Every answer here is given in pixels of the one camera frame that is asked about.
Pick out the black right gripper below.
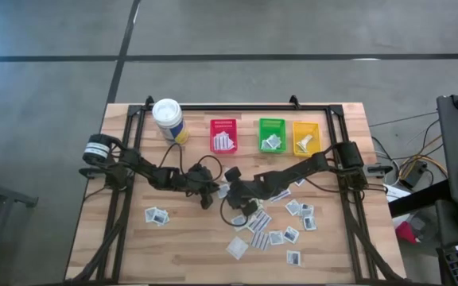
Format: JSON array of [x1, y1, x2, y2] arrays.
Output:
[[224, 166, 272, 218]]

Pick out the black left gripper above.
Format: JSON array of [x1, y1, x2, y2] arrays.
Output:
[[186, 162, 223, 211]]

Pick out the white packets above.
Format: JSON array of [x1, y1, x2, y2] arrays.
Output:
[[220, 130, 237, 151]]

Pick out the white packet with grey print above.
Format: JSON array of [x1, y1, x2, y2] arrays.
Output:
[[285, 199, 301, 217], [152, 209, 171, 227]]

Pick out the large plain white gauze packet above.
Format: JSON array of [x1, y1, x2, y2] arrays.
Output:
[[226, 236, 250, 261]]

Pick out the wide blue striped bandage packet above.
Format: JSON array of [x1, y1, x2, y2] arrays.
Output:
[[250, 230, 271, 252]]

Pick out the red plastic basket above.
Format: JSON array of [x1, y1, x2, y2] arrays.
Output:
[[208, 118, 239, 155]]

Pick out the green plastic basket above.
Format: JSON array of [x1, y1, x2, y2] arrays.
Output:
[[258, 117, 287, 154]]

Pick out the white blue yellow wipes canister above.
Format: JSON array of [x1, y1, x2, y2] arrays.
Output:
[[151, 98, 190, 146]]

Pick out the yellow plastic basket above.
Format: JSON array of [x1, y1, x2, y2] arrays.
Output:
[[291, 121, 323, 158]]

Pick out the white paper sheet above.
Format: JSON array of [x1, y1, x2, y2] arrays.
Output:
[[385, 184, 413, 203]]

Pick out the red floor object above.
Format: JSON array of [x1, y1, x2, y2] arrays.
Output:
[[394, 220, 419, 245]]

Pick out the black desk leg bar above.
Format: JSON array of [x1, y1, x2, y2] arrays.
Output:
[[387, 179, 452, 218]]

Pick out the black metal stand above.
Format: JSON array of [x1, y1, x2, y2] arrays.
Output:
[[0, 158, 39, 286]]

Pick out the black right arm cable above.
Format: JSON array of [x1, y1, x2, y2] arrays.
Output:
[[219, 197, 254, 228]]

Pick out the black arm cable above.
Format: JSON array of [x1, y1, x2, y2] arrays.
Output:
[[219, 197, 254, 228], [157, 142, 225, 180]]

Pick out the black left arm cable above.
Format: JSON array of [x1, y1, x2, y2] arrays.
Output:
[[157, 142, 225, 180]]

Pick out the black frame side rail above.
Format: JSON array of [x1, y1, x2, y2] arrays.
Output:
[[326, 105, 405, 284], [69, 105, 146, 284]]

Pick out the yellow black cable bundle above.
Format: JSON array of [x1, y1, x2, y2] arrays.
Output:
[[371, 118, 449, 187]]

